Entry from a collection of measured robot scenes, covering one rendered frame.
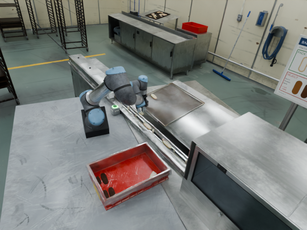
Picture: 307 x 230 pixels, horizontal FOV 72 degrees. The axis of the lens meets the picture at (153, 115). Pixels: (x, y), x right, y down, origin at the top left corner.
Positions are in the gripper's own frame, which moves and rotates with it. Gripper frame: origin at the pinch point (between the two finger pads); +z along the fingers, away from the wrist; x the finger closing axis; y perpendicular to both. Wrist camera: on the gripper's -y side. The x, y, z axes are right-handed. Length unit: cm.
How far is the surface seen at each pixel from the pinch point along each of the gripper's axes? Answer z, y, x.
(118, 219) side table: 12, 74, -60
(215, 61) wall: 84, -203, 365
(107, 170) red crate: 12, 38, -50
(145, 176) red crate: 11, 57, -31
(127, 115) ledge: 7.9, -9.6, -7.6
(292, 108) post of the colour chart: -28, 87, 80
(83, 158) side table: 12, 18, -60
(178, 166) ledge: 8, 64, -7
